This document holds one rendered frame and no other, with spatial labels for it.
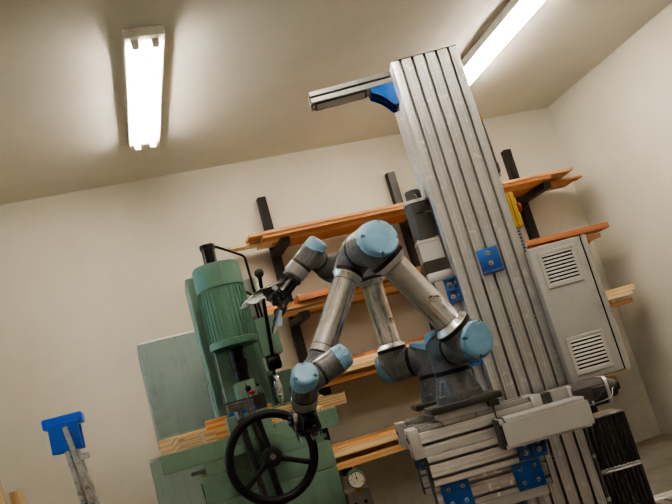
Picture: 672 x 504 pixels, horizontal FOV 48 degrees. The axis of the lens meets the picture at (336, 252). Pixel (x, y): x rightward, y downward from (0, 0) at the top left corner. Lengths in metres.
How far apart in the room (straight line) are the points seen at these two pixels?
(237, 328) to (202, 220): 2.68
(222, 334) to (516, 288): 1.03
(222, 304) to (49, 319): 2.61
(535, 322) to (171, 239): 3.17
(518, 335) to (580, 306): 0.23
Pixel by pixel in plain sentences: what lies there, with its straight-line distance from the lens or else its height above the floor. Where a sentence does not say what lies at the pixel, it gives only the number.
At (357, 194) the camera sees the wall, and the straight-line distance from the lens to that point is 5.56.
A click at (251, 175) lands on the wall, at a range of 5.45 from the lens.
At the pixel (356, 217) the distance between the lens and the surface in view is 4.95.
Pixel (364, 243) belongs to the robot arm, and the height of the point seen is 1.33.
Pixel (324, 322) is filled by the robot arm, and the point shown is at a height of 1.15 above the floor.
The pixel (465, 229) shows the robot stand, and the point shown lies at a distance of 2.66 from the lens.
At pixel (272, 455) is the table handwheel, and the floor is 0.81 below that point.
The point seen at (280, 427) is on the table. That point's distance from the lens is 2.58.
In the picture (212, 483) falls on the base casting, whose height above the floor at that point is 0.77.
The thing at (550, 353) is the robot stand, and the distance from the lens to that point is 2.65.
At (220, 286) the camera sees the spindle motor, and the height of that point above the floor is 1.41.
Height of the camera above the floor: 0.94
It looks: 10 degrees up
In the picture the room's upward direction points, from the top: 16 degrees counter-clockwise
